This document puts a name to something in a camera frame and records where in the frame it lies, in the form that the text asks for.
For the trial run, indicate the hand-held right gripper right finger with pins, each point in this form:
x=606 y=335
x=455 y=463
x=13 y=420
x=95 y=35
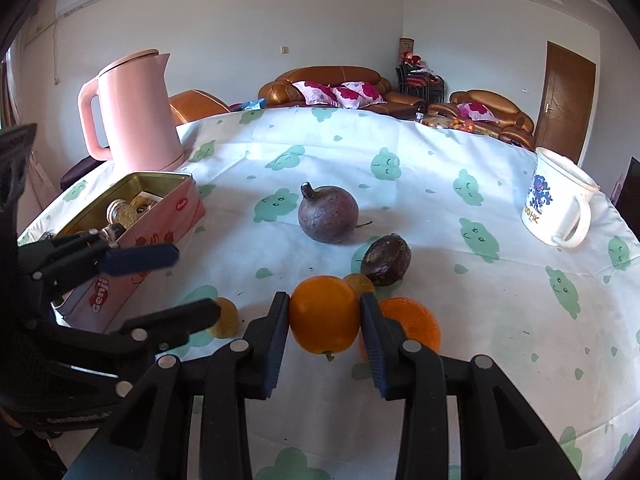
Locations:
x=372 y=340

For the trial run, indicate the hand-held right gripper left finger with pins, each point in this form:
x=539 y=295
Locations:
x=274 y=340

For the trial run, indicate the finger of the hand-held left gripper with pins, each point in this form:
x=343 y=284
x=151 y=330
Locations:
x=140 y=259
x=170 y=322

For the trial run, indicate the large orange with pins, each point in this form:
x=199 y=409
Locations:
x=415 y=322

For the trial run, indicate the medium orange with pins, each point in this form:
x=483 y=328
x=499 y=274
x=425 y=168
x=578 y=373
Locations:
x=324 y=317

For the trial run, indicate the small yellow round fruit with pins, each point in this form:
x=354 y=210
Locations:
x=359 y=284
x=225 y=317

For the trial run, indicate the pink tin box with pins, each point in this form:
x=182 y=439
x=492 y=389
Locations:
x=175 y=210

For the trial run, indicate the dark passion fruit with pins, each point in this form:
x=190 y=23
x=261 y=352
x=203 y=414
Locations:
x=387 y=260

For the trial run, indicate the purple beetroot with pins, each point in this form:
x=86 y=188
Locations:
x=328 y=215

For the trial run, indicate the printed paper leaflet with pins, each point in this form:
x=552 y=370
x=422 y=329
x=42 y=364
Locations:
x=150 y=200

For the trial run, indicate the dark padded chair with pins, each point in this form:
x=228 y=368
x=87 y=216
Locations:
x=82 y=172

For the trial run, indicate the pink curtain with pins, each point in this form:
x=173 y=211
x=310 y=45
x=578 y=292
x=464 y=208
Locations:
x=42 y=180

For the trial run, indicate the pink electric kettle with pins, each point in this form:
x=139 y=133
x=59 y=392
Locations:
x=135 y=120

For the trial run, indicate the orange leather chair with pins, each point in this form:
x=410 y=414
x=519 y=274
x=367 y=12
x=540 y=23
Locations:
x=197 y=105

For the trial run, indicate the blue clothing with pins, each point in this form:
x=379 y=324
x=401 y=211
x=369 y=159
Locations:
x=247 y=105

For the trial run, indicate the white mug with blue print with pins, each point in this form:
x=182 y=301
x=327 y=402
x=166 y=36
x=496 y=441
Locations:
x=545 y=195

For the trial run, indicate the glass coffee table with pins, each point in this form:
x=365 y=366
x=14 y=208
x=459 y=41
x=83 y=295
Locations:
x=455 y=124

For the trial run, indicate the pink floral pillow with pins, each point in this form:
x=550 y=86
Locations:
x=315 y=92
x=357 y=94
x=477 y=111

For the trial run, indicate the brown leather sofa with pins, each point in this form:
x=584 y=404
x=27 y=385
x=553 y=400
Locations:
x=325 y=74

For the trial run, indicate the stack of dark chairs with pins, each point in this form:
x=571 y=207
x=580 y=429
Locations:
x=420 y=82

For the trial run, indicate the brown leather armchair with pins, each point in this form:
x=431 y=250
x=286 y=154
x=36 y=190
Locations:
x=485 y=97

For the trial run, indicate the tall brown vase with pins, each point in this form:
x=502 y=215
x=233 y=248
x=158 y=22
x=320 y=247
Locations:
x=406 y=47

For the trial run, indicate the black television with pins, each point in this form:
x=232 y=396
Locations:
x=629 y=185

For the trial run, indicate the brown wooden door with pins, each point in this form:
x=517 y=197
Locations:
x=565 y=105

